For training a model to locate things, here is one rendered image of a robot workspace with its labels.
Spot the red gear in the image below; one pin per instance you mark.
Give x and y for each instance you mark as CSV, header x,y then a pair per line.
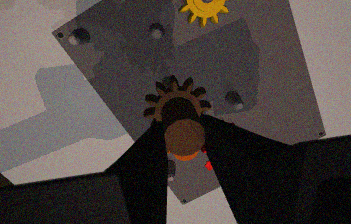
x,y
203,149

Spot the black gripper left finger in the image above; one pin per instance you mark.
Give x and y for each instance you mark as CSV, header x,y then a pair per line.
x,y
133,190

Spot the yellow gear with black stripe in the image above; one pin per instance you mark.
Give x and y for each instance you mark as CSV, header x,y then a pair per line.
x,y
204,10

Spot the red curved arrow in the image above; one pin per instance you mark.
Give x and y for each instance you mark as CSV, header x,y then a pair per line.
x,y
208,165

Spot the orange gear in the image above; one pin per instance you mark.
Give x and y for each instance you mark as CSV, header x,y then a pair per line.
x,y
184,158

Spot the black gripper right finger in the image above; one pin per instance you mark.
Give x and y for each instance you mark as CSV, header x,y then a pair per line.
x,y
269,182

